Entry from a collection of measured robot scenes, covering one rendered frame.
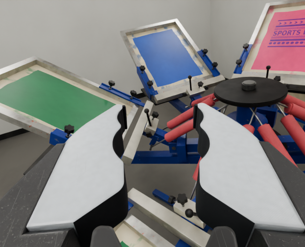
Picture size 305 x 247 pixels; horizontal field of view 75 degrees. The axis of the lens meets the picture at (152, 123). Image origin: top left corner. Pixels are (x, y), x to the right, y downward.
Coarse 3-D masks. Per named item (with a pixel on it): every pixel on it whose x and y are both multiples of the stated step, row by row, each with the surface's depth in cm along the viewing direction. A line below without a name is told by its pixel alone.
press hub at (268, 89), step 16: (240, 80) 101; (256, 80) 98; (272, 80) 95; (224, 96) 90; (240, 96) 87; (256, 96) 85; (272, 96) 82; (240, 112) 96; (256, 112) 96; (256, 128) 93
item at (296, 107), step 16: (208, 96) 113; (288, 96) 96; (192, 112) 109; (224, 112) 92; (288, 112) 87; (304, 112) 86; (176, 128) 104; (192, 128) 100; (288, 128) 83; (272, 144) 78; (304, 144) 79; (192, 176) 88; (192, 192) 86
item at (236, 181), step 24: (216, 120) 10; (216, 144) 8; (240, 144) 8; (216, 168) 7; (240, 168) 7; (264, 168) 7; (216, 192) 6; (240, 192) 6; (264, 192) 6; (216, 216) 6; (240, 216) 6; (264, 216) 5; (288, 216) 5; (240, 240) 6
